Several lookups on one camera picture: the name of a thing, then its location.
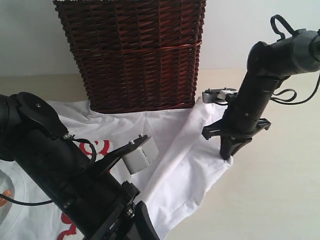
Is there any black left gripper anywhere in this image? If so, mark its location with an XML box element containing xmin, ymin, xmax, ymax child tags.
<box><xmin>44</xmin><ymin>134</ymin><xmax>159</xmax><ymax>240</ymax></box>

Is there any dark red wicker basket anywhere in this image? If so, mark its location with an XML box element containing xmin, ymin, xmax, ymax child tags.
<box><xmin>54</xmin><ymin>0</ymin><xmax>207</xmax><ymax>114</ymax></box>

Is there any white t-shirt red lettering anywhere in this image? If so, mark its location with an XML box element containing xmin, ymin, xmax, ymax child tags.
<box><xmin>0</xmin><ymin>98</ymin><xmax>233</xmax><ymax>240</ymax></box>

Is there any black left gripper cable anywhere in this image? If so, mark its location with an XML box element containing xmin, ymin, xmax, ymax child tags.
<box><xmin>0</xmin><ymin>134</ymin><xmax>97</xmax><ymax>207</ymax></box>

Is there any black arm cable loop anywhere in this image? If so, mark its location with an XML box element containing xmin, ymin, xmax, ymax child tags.
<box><xmin>269</xmin><ymin>14</ymin><xmax>296</xmax><ymax>36</ymax></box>

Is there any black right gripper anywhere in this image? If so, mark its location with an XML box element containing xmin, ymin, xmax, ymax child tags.
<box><xmin>202</xmin><ymin>74</ymin><xmax>273</xmax><ymax>160</ymax></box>

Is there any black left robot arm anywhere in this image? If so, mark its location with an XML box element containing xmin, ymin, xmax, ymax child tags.
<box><xmin>0</xmin><ymin>92</ymin><xmax>158</xmax><ymax>240</ymax></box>

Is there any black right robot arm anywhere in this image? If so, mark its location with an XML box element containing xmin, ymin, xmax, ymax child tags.
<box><xmin>202</xmin><ymin>29</ymin><xmax>320</xmax><ymax>160</ymax></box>

